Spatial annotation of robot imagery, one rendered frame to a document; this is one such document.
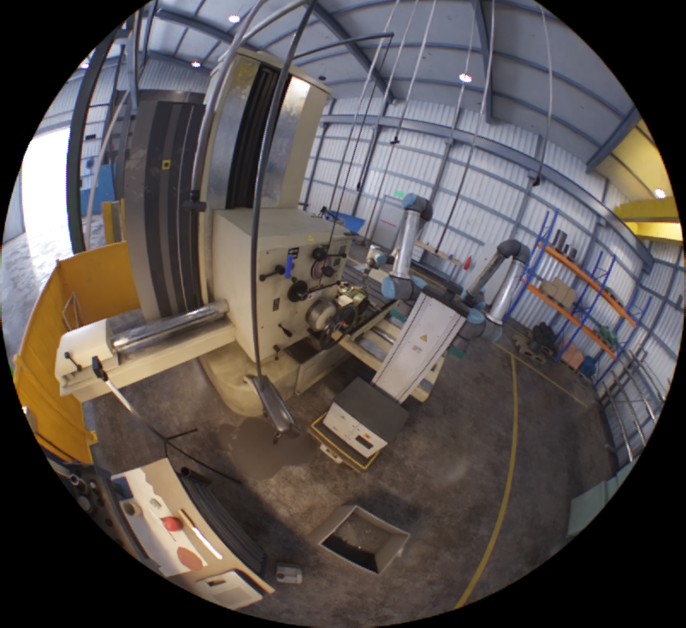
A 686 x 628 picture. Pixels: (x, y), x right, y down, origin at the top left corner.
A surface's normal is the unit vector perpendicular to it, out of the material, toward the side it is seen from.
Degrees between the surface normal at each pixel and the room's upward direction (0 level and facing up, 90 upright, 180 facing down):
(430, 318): 90
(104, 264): 90
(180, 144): 90
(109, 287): 90
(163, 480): 0
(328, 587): 0
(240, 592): 0
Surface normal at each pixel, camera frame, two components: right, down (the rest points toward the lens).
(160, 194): 0.76, 0.47
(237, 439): 0.25, -0.85
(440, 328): -0.61, 0.23
